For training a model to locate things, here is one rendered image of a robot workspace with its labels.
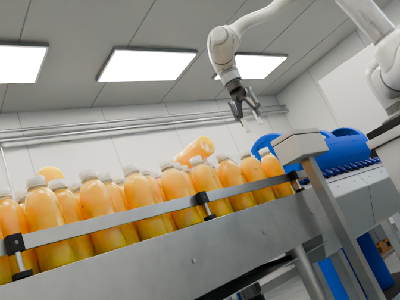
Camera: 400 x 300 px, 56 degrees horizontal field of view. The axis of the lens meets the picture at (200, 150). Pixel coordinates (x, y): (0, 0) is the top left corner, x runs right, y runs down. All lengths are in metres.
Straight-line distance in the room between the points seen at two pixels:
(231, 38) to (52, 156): 3.90
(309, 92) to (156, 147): 3.49
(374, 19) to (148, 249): 1.25
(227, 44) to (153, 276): 1.00
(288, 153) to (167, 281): 0.68
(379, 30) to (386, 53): 0.10
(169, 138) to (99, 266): 5.25
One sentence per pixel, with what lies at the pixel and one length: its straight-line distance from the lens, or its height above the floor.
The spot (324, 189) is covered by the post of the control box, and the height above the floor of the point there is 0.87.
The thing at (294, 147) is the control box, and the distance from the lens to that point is 1.34.
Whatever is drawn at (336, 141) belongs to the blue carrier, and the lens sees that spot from 2.11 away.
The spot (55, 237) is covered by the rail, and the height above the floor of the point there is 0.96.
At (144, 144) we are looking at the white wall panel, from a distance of 5.73.
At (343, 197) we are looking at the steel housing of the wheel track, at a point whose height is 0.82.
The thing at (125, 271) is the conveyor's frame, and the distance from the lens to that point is 0.84.
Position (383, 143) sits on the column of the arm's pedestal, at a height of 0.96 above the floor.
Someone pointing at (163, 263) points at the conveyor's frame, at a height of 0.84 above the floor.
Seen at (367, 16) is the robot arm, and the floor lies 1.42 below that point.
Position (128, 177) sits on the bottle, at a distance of 1.00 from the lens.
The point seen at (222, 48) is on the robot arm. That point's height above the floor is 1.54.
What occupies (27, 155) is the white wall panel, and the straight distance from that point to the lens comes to 5.12.
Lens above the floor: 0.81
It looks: 15 degrees up
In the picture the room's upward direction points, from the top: 23 degrees counter-clockwise
